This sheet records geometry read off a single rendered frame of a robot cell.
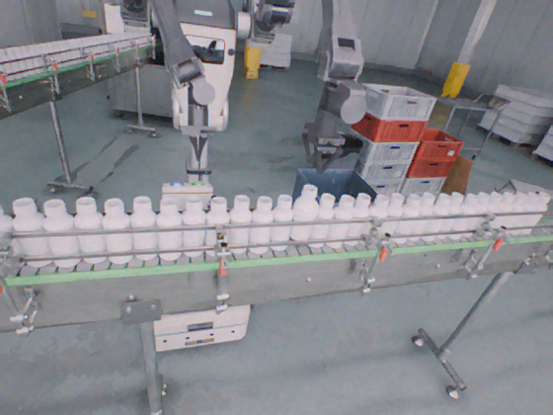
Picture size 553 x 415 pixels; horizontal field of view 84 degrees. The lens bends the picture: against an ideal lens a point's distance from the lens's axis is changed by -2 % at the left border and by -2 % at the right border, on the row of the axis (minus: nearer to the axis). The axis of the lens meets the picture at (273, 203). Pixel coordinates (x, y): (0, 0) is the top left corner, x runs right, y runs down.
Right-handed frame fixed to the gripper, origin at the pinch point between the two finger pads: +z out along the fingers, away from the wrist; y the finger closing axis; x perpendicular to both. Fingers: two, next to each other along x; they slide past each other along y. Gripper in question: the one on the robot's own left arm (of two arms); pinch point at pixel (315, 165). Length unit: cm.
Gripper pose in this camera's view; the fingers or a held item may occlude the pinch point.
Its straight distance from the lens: 80.2
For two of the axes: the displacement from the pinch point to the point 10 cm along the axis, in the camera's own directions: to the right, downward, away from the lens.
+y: -2.6, -5.5, 7.9
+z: -1.5, 8.3, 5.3
